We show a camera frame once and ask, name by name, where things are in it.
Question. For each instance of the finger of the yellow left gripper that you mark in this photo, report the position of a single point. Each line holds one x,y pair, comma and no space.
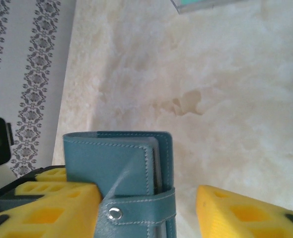
22,191
62,174

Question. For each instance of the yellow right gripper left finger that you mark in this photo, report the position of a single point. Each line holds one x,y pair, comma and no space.
62,220

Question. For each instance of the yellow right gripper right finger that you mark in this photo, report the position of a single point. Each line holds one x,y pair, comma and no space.
226,223

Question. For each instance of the blue leather card holder wallet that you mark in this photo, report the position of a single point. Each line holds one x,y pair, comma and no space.
111,161

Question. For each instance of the clear acrylic card stand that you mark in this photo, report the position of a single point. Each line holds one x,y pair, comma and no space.
226,6

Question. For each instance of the green AION chip card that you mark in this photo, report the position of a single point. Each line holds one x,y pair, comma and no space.
196,2

